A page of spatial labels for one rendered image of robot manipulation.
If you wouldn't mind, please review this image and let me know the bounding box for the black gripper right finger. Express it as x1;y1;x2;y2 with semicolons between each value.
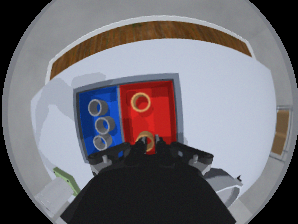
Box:
155;134;214;177

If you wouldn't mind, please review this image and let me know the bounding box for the bronze bushing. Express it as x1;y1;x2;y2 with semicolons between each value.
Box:
135;131;154;151
131;92;151;112

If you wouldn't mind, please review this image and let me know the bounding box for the grey metal bushing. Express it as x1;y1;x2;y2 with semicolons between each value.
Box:
95;116;115;134
88;99;108;116
93;133;113;151

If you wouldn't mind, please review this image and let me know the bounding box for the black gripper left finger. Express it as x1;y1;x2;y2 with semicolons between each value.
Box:
88;137;147;176

